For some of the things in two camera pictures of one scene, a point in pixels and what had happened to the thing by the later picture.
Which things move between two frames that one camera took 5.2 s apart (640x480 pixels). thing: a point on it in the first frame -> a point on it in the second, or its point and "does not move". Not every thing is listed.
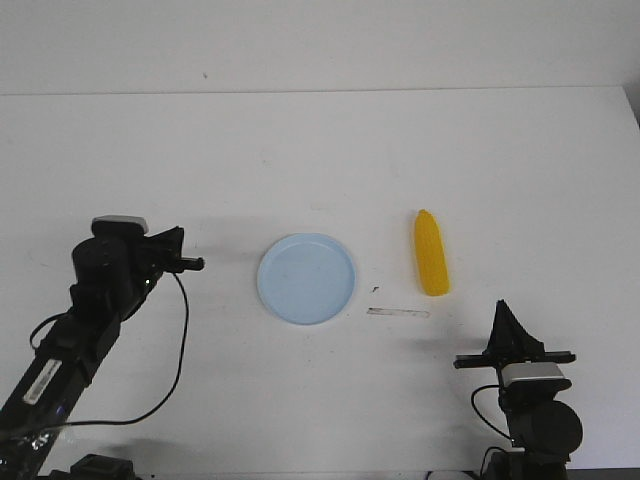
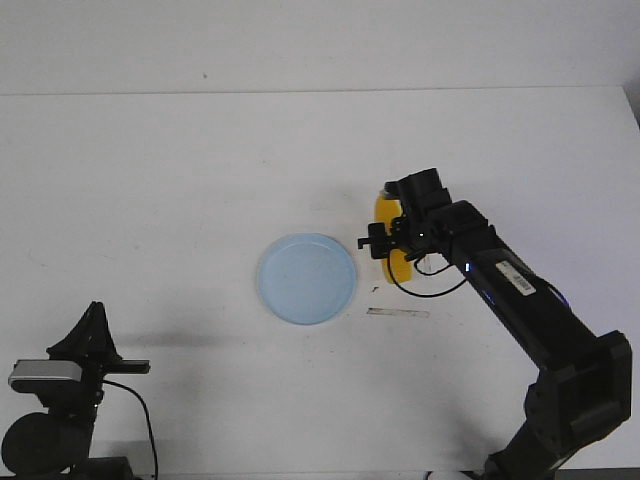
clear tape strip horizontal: [398, 312] does not move
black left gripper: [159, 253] -> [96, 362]
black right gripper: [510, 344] -> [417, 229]
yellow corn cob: [431, 257] -> [388, 204]
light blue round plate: [306, 278] does not move
